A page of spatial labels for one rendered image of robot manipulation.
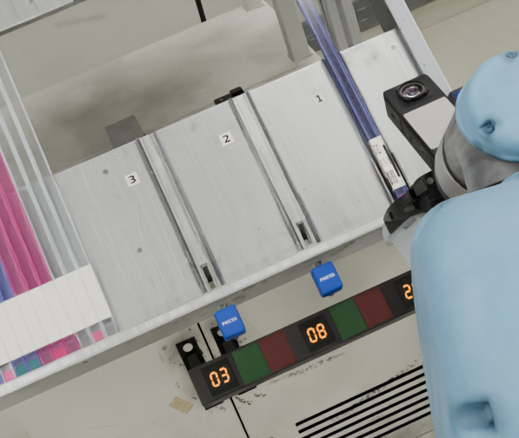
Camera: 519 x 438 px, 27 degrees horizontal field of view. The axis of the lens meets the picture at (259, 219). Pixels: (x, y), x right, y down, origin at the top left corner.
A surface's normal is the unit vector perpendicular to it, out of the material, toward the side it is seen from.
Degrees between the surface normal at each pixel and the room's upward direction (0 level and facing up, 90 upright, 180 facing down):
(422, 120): 11
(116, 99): 0
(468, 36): 0
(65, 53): 90
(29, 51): 90
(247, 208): 44
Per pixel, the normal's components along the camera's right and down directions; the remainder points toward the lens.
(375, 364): 0.23, 0.45
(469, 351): -0.69, -0.12
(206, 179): -0.02, -0.25
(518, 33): -0.29, -0.79
